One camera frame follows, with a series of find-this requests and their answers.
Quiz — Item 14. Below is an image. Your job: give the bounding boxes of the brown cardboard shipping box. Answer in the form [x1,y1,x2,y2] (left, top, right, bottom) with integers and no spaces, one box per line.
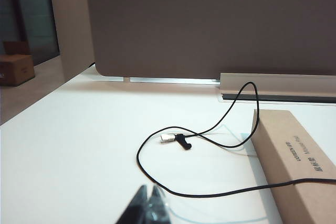
[0,40,36,87]

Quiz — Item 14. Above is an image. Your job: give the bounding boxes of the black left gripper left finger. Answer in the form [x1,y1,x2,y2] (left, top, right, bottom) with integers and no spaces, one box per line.
[115,184,151,224]

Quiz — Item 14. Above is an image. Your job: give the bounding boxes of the beige cable tray lid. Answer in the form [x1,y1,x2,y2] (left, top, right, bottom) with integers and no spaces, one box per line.
[219,72,336,96]

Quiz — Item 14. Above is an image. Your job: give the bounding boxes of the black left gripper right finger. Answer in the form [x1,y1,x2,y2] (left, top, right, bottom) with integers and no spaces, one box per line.
[143,184,172,224]

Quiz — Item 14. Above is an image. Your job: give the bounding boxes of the long brown cardboard box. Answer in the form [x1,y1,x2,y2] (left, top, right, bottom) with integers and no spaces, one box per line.
[251,109,336,224]

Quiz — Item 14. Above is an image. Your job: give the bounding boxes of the white building pillar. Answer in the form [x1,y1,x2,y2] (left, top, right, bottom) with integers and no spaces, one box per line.
[47,0,97,83]

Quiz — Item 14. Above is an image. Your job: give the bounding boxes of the grey fabric desk divider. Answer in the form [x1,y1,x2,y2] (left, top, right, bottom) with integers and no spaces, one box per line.
[85,0,336,80]

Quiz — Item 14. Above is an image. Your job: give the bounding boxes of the black charging cable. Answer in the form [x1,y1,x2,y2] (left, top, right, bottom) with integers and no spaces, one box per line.
[135,81,336,198]

